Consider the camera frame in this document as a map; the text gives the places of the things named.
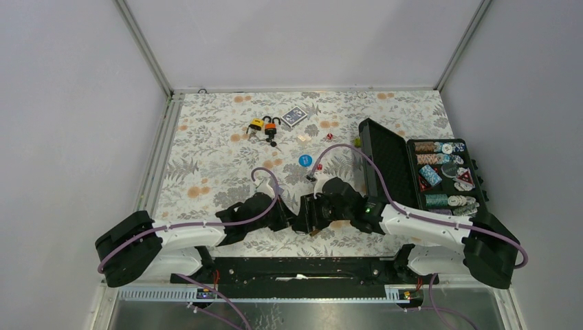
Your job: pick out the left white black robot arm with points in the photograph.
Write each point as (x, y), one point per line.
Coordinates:
(141, 248)

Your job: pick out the orange padlock with key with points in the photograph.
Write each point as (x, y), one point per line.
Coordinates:
(270, 129)

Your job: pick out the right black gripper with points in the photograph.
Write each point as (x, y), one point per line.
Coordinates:
(308, 216)

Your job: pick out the blue playing card deck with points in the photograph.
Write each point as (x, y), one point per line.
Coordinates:
(293, 117)

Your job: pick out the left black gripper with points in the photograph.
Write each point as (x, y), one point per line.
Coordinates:
(285, 217)

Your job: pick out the blue round poker chip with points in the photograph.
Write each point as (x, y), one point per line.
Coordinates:
(305, 160)

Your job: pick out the black poker chip case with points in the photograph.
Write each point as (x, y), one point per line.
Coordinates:
(435, 175)

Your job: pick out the yellow padlock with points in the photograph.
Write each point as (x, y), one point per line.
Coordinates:
(255, 126)

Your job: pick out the translucent small cube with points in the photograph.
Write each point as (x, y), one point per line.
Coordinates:
(303, 139)

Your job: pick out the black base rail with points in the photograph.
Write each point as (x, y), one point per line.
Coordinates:
(304, 277)

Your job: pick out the floral tablecloth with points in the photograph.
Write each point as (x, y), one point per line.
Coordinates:
(212, 157)

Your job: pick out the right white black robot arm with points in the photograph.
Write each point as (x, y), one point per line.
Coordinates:
(479, 246)

